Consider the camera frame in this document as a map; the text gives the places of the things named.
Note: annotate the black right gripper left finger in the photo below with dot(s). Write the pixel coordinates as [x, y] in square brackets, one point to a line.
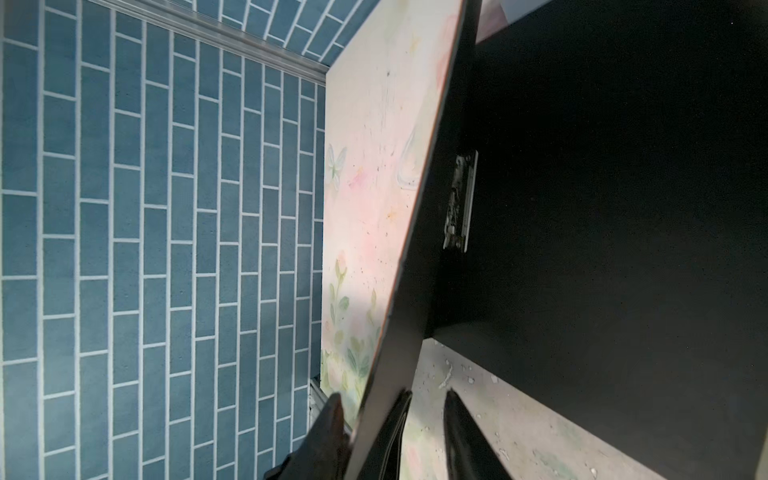
[326, 450]

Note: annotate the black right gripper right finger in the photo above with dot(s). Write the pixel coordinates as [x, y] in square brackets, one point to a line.
[468, 453]

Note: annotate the orange file folder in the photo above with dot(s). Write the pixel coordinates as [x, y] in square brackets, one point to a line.
[616, 268]

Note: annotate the metal folder clip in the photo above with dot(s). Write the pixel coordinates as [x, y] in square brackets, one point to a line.
[459, 213]

